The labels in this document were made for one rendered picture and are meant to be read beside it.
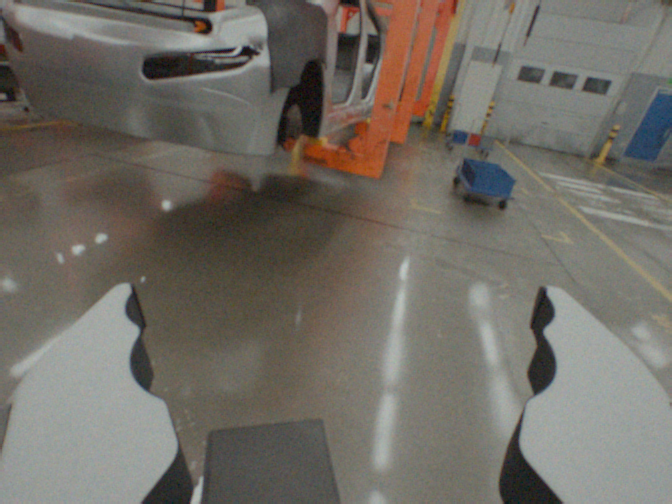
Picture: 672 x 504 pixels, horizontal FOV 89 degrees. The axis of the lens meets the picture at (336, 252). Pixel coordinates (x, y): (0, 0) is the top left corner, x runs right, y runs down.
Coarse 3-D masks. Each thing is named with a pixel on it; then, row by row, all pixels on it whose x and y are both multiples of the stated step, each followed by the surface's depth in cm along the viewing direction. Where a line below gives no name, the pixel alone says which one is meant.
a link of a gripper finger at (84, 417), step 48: (96, 336) 8; (48, 384) 7; (96, 384) 7; (144, 384) 8; (48, 432) 6; (96, 432) 6; (144, 432) 6; (0, 480) 6; (48, 480) 6; (96, 480) 6; (144, 480) 6; (192, 480) 7
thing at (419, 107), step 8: (448, 0) 708; (448, 8) 714; (448, 16) 720; (440, 24) 729; (440, 32) 735; (440, 40) 741; (440, 48) 747; (432, 56) 758; (432, 64) 764; (432, 72) 770; (432, 80) 778; (424, 88) 788; (424, 96) 795; (416, 104) 809; (424, 104) 802; (416, 112) 814
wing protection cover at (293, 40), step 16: (272, 0) 178; (288, 0) 184; (304, 0) 201; (272, 16) 175; (288, 16) 182; (304, 16) 193; (320, 16) 215; (272, 32) 178; (288, 32) 185; (304, 32) 197; (320, 32) 218; (272, 48) 180; (288, 48) 188; (304, 48) 201; (320, 48) 223; (272, 64) 182; (288, 64) 191; (304, 64) 206; (272, 80) 185; (288, 80) 195
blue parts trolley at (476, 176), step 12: (492, 120) 477; (468, 168) 468; (480, 168) 461; (492, 168) 472; (456, 180) 514; (468, 180) 453; (480, 180) 428; (492, 180) 426; (504, 180) 423; (516, 180) 421; (480, 192) 429; (492, 192) 432; (504, 192) 430; (504, 204) 436
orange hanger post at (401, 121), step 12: (432, 0) 380; (432, 12) 384; (420, 24) 392; (432, 24) 389; (420, 36) 397; (420, 48) 402; (420, 60) 407; (408, 72) 416; (420, 72) 412; (408, 84) 421; (408, 96) 427; (408, 108) 433; (396, 120) 444; (408, 120) 438; (360, 132) 461; (396, 132) 449
